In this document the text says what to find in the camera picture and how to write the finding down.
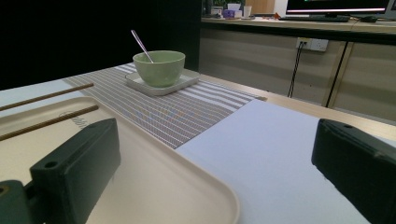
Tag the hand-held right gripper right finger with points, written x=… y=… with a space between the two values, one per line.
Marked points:
x=358 y=168

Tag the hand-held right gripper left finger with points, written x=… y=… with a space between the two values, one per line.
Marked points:
x=77 y=168

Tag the brown chopstick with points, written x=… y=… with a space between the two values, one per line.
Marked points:
x=49 y=122
x=46 y=96

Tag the beige tray with rabbit print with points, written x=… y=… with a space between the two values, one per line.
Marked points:
x=149 y=186

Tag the green bowl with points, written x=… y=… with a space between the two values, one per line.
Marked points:
x=160 y=71

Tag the metal spoon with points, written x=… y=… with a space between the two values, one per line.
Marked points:
x=140 y=43

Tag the striped placemat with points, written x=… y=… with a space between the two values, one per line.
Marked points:
x=174 y=118

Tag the white square plate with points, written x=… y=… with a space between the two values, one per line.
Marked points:
x=183 y=83

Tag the black computer mouse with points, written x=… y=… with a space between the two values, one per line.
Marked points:
x=369 y=19

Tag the wooden cabinet with monitor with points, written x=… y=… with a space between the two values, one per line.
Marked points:
x=249 y=59

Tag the black keyboard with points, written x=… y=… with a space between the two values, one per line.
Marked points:
x=314 y=18

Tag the black monitor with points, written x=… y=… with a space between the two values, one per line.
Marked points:
x=336 y=5

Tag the white cup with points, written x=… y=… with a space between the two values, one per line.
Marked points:
x=247 y=11

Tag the purple box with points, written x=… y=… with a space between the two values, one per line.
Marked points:
x=230 y=13

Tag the potted green plant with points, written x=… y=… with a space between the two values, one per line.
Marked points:
x=232 y=4

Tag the white wall socket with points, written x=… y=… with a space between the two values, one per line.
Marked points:
x=314 y=44

